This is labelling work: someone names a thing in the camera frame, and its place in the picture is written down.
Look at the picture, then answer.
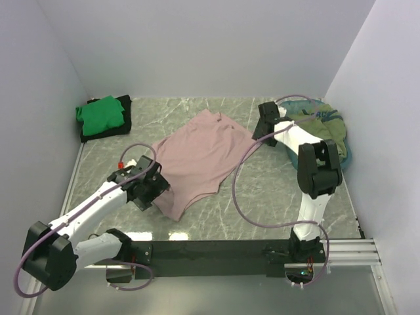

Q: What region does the black folded tank top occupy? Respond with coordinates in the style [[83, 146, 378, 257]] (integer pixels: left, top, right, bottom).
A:
[[79, 94, 132, 143]]

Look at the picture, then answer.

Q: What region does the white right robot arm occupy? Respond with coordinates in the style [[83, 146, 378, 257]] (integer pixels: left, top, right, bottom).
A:
[[253, 101, 343, 262]]

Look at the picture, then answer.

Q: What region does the olive green tank top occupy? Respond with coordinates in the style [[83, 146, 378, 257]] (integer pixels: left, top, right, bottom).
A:
[[286, 104, 347, 162]]

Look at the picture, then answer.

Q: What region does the aluminium rail frame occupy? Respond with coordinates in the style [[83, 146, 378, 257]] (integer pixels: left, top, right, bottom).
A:
[[19, 144, 398, 314]]

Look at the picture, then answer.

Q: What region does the teal plastic basket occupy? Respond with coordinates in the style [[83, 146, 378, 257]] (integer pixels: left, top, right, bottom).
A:
[[279, 99, 352, 169]]

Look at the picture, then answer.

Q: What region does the pink tank top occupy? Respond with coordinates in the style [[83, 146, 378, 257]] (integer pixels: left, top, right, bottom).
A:
[[152, 109, 255, 221]]

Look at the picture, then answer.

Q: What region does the green folded tank top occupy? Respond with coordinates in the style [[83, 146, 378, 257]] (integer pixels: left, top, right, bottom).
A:
[[75, 96, 125, 137]]

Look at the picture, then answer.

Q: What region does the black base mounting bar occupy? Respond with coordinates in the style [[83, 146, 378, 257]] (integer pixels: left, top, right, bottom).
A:
[[124, 240, 327, 278]]

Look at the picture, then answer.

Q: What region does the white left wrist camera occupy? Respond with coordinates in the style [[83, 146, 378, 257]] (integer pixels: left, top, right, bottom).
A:
[[125, 159, 137, 167]]

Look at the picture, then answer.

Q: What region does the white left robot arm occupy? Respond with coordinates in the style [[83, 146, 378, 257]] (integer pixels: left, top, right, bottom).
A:
[[20, 156, 170, 291]]

